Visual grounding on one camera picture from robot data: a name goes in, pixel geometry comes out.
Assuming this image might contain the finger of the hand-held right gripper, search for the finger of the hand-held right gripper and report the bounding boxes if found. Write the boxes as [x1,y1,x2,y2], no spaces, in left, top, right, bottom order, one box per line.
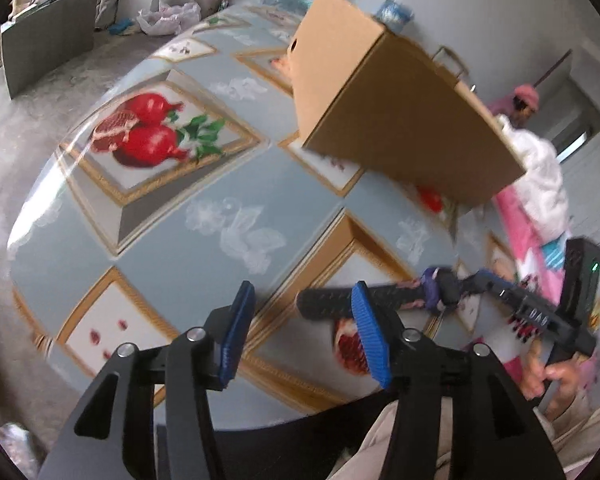
[450,269,521,311]

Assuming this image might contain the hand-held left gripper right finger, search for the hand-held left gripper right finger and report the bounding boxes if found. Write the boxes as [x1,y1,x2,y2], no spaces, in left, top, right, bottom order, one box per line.
[351,281,566,480]

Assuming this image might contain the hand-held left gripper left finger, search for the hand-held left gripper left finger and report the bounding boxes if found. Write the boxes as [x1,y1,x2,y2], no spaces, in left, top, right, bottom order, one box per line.
[37,280,257,480]

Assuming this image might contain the purple smartwatch with black strap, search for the purple smartwatch with black strap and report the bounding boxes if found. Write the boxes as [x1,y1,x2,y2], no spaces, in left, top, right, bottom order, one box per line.
[296,266,463,322]

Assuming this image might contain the brown cardboard box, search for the brown cardboard box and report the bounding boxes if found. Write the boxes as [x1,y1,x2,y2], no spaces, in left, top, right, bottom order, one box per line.
[286,0,527,208]

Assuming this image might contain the person's right forearm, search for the person's right forearm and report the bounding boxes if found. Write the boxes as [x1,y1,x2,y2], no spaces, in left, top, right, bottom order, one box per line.
[535,385,600,476]

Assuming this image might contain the person's right hand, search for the person's right hand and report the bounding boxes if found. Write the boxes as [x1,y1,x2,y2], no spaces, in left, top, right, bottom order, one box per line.
[522,340,588,413]

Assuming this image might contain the person's beige trousers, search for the person's beige trousers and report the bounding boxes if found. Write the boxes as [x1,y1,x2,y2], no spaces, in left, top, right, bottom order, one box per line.
[325,392,481,480]

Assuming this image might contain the black garment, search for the black garment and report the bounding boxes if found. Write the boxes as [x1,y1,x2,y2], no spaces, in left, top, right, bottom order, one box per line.
[152,395,396,480]

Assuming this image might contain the blue water bottle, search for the blue water bottle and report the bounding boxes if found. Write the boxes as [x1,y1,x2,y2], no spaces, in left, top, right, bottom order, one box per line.
[376,0,412,28]

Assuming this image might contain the white plastic bag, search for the white plastic bag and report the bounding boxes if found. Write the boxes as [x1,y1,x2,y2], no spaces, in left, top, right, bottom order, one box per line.
[137,0,201,37]

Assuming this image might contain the grey board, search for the grey board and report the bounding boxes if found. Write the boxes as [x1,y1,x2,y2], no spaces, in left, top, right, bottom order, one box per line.
[0,0,101,100]

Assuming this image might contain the gold metal handle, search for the gold metal handle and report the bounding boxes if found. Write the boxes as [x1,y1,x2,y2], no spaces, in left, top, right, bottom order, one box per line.
[432,46,470,80]

